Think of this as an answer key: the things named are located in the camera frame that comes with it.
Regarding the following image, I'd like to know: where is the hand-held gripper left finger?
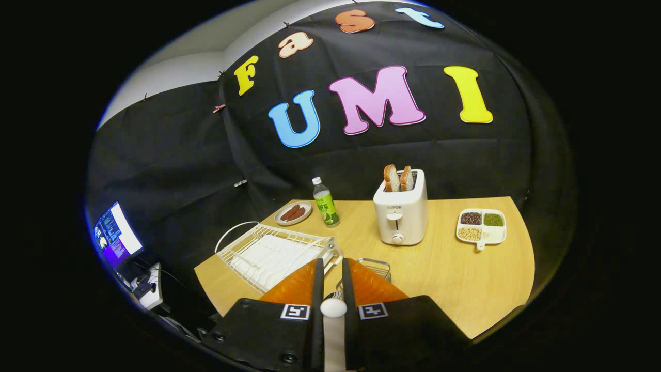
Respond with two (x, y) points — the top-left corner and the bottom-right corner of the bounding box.
(201, 257), (326, 372)

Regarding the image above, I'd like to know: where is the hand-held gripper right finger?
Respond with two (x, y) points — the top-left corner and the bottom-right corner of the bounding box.
(341, 257), (468, 372)

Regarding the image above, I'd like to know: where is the white plate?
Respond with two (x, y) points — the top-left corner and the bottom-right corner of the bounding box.
(324, 316), (345, 372)

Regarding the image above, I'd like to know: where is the metal wire basket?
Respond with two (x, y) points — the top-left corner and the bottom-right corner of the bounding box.
(336, 257), (392, 300)

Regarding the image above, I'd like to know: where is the white wire dish rack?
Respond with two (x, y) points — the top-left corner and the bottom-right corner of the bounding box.
(215, 221), (342, 294)

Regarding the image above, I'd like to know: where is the small grey plate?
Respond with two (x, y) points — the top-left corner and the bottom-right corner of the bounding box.
(274, 201), (313, 227)

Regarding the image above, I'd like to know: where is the white divided bean dish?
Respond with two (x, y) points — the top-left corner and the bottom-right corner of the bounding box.
(456, 208), (507, 251)

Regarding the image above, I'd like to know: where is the white toaster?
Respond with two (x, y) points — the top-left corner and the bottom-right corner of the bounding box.
(373, 169), (429, 246)

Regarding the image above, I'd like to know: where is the green tea bottle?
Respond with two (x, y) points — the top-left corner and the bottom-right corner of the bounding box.
(312, 177), (341, 228)

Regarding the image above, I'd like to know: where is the white desk device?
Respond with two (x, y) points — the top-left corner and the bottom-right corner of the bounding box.
(129, 262), (164, 311)

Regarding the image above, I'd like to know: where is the computer monitor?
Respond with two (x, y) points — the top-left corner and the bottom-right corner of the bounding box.
(93, 201), (144, 269)

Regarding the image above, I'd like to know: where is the black backdrop cloth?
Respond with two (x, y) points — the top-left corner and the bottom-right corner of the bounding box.
(85, 0), (576, 311)

